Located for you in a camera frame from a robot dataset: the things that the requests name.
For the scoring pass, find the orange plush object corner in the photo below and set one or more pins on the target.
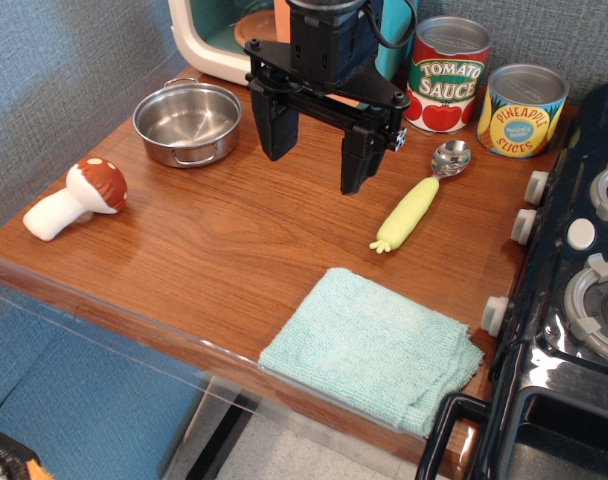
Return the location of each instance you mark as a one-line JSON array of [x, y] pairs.
[[18, 462]]

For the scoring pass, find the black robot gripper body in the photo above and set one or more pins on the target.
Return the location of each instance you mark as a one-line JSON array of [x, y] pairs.
[[366, 99]]

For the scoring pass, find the small steel pot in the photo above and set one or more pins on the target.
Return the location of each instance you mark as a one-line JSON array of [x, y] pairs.
[[188, 124]]

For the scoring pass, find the black toy stove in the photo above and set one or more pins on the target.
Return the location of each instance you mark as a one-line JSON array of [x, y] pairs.
[[547, 414]]

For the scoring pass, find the toy microwave teal and cream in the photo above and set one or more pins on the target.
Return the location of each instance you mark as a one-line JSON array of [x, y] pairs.
[[219, 35]]

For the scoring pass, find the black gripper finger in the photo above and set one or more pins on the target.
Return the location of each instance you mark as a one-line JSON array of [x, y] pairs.
[[362, 153], [276, 121]]

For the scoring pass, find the pineapple slices can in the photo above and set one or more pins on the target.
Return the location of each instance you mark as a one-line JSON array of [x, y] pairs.
[[521, 109]]

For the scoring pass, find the tomato sauce can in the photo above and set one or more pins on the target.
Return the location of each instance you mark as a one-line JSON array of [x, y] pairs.
[[448, 60]]

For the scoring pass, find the plush brown white mushroom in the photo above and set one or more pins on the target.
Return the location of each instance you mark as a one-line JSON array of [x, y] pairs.
[[92, 185]]

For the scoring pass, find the light blue folded towel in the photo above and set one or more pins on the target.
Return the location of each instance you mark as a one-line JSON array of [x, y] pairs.
[[374, 351]]

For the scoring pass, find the yellow corn handle spoon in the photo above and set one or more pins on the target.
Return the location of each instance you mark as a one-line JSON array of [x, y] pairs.
[[448, 160]]

